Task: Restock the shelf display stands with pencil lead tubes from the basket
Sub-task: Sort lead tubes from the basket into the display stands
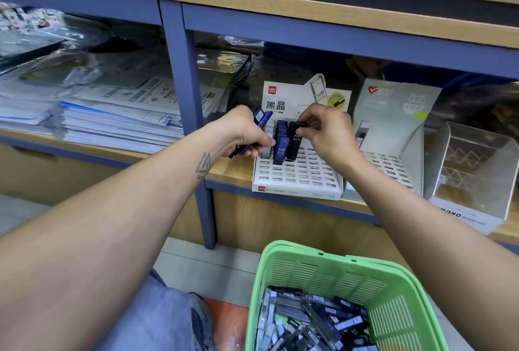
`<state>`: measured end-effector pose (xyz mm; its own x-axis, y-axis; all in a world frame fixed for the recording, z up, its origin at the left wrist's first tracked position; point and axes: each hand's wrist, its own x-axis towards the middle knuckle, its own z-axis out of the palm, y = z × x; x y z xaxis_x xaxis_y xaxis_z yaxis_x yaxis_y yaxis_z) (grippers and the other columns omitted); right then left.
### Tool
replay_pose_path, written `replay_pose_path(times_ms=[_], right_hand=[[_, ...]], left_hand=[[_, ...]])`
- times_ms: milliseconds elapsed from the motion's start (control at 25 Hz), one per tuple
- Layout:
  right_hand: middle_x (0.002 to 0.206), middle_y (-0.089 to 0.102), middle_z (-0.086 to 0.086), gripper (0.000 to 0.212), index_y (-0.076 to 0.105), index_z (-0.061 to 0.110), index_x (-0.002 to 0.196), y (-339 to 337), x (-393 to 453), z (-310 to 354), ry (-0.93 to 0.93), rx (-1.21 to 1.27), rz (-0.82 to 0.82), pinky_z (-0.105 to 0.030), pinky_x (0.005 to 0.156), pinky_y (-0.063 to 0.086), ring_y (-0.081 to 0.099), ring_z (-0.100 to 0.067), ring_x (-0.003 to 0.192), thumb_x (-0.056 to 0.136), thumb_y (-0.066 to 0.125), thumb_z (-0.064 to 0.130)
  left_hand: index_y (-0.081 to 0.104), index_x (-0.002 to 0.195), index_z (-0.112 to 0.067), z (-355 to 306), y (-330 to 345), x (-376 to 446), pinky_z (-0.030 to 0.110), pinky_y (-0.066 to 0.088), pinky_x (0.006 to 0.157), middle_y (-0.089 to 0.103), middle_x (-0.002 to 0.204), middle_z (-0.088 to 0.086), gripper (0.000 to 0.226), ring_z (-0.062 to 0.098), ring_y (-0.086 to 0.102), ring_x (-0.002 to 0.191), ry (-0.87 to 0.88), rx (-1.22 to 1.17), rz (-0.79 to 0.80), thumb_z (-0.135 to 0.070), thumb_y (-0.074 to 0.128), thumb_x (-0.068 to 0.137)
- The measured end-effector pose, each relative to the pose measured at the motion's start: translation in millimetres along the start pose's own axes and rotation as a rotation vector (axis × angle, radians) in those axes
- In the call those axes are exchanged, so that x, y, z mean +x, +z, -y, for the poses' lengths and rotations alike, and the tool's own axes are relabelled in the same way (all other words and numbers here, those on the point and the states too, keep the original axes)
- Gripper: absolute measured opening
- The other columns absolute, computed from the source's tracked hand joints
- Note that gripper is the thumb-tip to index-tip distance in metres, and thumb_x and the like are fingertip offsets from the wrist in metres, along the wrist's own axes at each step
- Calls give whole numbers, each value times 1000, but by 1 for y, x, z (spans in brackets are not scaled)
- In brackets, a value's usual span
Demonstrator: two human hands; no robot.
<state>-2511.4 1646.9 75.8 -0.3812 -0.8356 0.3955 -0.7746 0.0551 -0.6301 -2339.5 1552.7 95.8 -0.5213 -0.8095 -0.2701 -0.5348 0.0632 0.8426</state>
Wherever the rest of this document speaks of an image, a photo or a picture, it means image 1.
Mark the person's right forearm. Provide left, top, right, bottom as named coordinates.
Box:
left=341, top=156, right=519, bottom=351

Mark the clear plastic display box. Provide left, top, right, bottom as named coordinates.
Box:
left=423, top=121, right=519, bottom=236

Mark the white display box red label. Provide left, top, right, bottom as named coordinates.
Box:
left=251, top=73, right=353, bottom=201

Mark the colourful printed mat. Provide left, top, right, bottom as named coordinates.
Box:
left=203, top=296, right=251, bottom=351

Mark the green plastic basket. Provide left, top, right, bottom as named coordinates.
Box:
left=245, top=240, right=449, bottom=351

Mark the grey sneaker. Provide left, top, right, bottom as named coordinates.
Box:
left=188, top=292, right=218, bottom=351

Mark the person's left forearm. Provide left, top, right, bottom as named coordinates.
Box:
left=0, top=144, right=232, bottom=351

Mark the person's left hand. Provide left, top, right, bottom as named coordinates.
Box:
left=207, top=105, right=277, bottom=160

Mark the pale green display box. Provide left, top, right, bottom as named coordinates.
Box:
left=344, top=79, right=443, bottom=204

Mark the stack of wrapped paper packs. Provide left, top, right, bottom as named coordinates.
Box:
left=0, top=2, right=251, bottom=155

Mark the person's right hand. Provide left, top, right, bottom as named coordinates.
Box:
left=296, top=103, right=362, bottom=176

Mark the pile of lead cases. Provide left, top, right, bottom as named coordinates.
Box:
left=255, top=286, right=380, bottom=351

